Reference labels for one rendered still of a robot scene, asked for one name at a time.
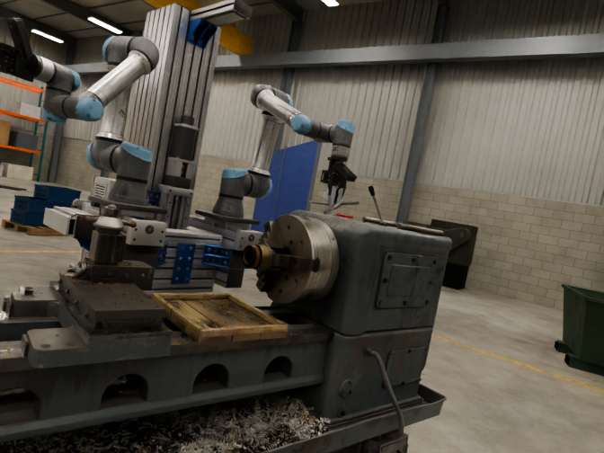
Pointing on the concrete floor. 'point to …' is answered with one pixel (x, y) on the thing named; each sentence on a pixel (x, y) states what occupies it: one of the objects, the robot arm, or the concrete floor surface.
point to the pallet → (48, 196)
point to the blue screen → (288, 182)
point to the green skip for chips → (582, 329)
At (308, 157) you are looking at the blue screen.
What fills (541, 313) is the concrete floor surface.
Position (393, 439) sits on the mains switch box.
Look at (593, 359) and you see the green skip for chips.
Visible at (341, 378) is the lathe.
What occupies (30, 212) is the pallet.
